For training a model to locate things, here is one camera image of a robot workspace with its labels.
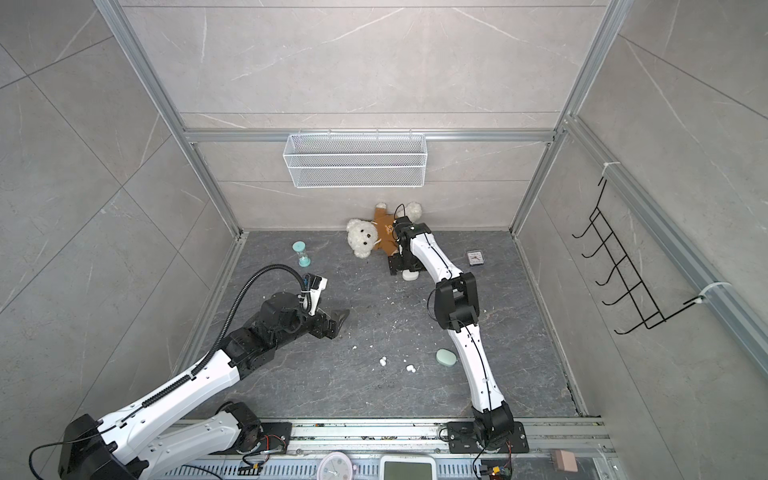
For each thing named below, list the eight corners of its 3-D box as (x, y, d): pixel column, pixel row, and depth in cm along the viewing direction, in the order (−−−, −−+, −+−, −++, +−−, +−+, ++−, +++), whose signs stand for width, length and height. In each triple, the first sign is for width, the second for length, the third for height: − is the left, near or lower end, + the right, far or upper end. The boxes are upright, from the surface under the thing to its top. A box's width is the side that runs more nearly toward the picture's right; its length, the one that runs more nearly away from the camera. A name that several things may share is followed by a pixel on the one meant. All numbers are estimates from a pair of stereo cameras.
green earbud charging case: (436, 366, 87) (437, 363, 85) (434, 351, 90) (435, 348, 88) (456, 366, 87) (458, 363, 85) (454, 351, 90) (455, 348, 88)
